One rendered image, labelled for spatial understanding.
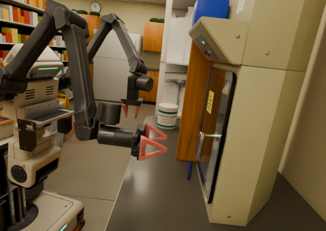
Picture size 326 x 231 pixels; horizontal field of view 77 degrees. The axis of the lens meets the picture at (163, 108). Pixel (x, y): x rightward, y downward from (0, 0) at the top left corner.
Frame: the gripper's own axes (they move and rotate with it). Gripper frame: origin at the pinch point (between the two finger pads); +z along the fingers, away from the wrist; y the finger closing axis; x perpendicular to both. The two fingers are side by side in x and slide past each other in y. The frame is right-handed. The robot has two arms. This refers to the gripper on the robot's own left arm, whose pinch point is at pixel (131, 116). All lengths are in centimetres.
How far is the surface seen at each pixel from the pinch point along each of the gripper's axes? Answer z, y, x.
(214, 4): -49, 28, -26
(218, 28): -39, 26, -46
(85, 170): 110, -67, 114
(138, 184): 15.7, 9.1, -31.5
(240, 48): -35, 32, -46
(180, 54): -33, 26, 93
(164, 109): 2.8, 16.6, 29.1
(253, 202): 8, 45, -45
